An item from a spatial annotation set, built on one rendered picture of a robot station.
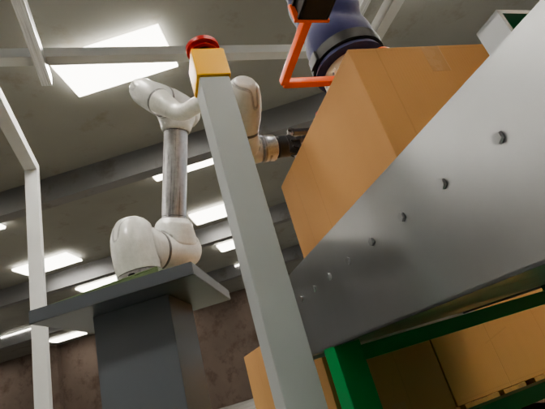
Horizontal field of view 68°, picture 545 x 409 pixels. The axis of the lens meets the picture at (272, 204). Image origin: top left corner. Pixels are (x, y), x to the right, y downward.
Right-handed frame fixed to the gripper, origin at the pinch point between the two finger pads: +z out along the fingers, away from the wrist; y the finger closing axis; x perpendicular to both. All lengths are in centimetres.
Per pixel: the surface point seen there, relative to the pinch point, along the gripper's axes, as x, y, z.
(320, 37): 31.2, -16.2, -8.9
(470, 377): -18, 87, 28
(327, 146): 32.7, 22.0, -21.8
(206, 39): 50, 4, -50
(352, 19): 37.0, -16.9, -0.5
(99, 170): -448, -277, -99
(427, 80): 55, 23, -7
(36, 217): -315, -148, -158
